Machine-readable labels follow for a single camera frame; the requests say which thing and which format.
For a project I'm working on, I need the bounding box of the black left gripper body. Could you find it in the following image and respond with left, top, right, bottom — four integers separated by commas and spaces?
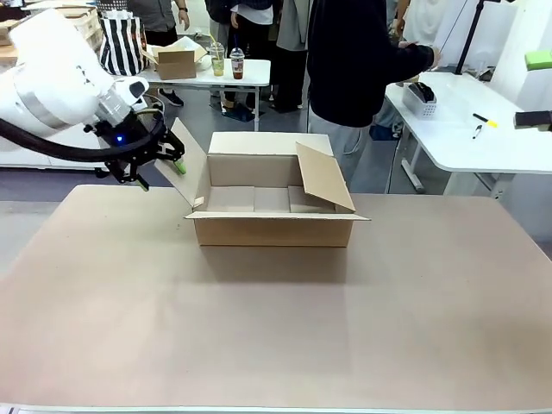
84, 108, 170, 185

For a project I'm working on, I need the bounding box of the large brown cardboard box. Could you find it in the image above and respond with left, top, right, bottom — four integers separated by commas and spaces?
154, 116, 373, 248

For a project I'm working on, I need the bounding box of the person's right forearm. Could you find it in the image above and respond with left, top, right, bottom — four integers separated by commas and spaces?
387, 42, 436, 73

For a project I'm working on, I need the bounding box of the small open cardboard box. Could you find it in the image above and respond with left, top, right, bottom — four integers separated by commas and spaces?
141, 35, 209, 81

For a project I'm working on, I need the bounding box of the yellow black marker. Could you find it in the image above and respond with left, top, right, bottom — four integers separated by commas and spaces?
472, 112, 499, 129

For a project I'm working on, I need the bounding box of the black stand pole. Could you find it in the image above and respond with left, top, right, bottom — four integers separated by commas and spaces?
455, 0, 491, 73

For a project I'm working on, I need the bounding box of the white curved-edge table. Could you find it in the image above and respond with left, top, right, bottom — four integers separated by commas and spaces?
385, 70, 552, 200

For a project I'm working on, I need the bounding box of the black white striped bag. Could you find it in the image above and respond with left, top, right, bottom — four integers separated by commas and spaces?
98, 11, 150, 77

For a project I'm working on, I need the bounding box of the plastic cup with green drink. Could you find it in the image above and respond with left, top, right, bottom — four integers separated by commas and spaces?
209, 41, 227, 78

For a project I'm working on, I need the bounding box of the plastic cup with brown drink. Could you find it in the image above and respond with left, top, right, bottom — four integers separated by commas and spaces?
229, 47, 247, 80

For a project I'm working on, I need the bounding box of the white perforated basket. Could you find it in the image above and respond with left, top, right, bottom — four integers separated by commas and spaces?
402, 81, 438, 119

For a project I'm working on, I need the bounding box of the white table with metal legs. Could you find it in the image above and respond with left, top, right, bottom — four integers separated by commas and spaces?
146, 57, 273, 132

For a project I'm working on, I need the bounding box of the beige slatted crate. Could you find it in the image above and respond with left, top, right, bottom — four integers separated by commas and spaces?
25, 4, 105, 51

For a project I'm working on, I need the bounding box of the bystander with wrist watch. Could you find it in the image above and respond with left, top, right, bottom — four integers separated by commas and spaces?
127, 0, 191, 108

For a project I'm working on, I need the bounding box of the bystander in white shirt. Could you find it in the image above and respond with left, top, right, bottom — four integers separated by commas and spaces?
386, 0, 436, 47

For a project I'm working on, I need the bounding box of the bystander in dark clothes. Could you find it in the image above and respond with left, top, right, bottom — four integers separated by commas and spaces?
204, 0, 279, 114

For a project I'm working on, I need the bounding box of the bystander in grey jacket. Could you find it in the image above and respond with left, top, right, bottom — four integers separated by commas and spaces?
273, 0, 312, 110

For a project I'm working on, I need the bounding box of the person in black sweater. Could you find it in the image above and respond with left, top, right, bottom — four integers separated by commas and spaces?
306, 0, 436, 195

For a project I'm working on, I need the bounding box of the black corrugated cable hose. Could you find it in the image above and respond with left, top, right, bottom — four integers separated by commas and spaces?
0, 117, 114, 164

